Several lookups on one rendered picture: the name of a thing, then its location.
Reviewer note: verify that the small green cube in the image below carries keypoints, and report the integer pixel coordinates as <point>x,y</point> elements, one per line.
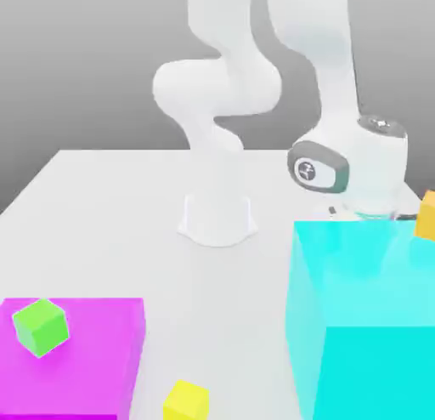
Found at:
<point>40,328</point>

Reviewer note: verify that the small orange cube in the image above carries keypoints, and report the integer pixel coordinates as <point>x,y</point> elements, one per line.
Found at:
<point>427,216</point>

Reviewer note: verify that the large magenta box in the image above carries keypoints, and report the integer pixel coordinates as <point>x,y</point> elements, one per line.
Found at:
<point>95,365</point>

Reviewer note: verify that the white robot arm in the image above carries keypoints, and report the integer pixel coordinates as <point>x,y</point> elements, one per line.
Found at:
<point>217,86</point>

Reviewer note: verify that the small yellow cube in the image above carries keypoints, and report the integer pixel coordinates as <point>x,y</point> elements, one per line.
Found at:
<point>186,401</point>

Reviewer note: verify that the large cyan box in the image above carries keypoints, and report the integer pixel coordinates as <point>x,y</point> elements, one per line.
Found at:
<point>360,318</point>

